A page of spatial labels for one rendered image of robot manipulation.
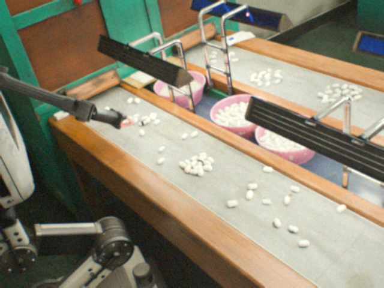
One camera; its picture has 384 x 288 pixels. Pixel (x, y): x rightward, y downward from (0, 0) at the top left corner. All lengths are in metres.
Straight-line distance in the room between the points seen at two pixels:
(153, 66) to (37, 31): 0.66
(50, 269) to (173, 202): 1.22
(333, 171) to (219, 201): 0.47
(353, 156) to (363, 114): 0.79
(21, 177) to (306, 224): 0.87
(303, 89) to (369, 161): 1.03
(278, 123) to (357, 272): 0.47
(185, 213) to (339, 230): 0.50
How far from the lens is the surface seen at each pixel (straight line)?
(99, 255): 1.58
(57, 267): 2.71
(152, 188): 1.73
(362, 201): 1.60
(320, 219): 1.57
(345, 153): 1.28
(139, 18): 2.53
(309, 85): 2.26
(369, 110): 2.08
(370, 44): 1.83
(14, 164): 1.20
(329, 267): 1.44
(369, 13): 4.58
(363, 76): 2.27
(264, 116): 1.43
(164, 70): 1.80
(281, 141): 1.91
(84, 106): 1.88
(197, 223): 1.56
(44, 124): 2.42
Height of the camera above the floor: 1.86
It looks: 35 degrees down
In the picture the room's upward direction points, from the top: 12 degrees counter-clockwise
